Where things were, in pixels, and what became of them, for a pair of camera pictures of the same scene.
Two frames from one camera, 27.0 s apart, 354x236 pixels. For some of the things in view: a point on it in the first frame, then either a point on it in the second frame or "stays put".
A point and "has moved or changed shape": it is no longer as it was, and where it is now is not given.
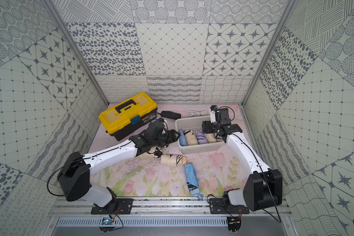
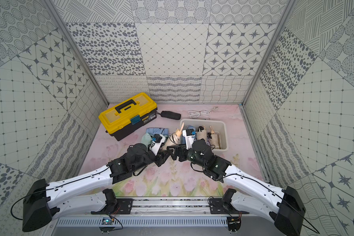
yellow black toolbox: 124,119 stays put
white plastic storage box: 195,123 has moved or changed shape
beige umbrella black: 146,156 has moved or changed shape
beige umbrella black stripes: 172,160 has moved or changed shape
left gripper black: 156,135 -> 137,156
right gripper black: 206,126 -> 176,152
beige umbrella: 211,137 has moved or changed shape
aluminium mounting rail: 62,206 stays put
